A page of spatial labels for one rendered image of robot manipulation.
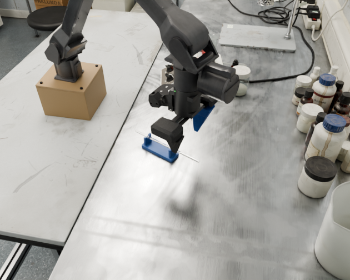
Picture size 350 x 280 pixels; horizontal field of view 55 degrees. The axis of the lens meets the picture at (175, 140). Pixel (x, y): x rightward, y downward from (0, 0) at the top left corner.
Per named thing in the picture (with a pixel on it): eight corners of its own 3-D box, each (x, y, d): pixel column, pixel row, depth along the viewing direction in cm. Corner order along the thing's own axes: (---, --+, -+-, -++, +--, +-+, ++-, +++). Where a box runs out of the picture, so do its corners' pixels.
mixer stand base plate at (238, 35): (218, 45, 132) (218, 43, 132) (222, 25, 147) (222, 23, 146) (295, 52, 128) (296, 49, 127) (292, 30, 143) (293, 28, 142)
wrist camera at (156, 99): (189, 79, 72) (164, 70, 74) (168, 97, 67) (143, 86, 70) (188, 101, 76) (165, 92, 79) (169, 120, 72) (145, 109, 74)
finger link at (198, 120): (215, 105, 78) (194, 96, 80) (208, 113, 75) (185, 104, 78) (213, 128, 82) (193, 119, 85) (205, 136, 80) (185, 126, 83)
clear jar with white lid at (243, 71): (248, 88, 109) (252, 66, 104) (245, 98, 105) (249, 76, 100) (230, 85, 111) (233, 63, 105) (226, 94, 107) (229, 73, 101)
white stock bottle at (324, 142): (335, 154, 86) (353, 114, 78) (332, 173, 81) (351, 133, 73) (306, 146, 89) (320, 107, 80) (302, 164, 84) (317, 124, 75)
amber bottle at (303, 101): (306, 111, 100) (314, 86, 94) (309, 118, 97) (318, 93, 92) (294, 111, 100) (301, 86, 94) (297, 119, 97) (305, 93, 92)
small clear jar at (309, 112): (314, 121, 96) (320, 103, 92) (319, 135, 92) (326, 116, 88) (294, 121, 97) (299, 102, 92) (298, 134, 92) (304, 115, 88)
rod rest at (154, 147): (141, 147, 88) (140, 137, 86) (149, 140, 90) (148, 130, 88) (171, 163, 84) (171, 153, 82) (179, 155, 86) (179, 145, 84)
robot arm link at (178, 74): (160, 52, 64) (199, 66, 60) (178, 41, 67) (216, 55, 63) (160, 83, 69) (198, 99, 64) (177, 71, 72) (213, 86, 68)
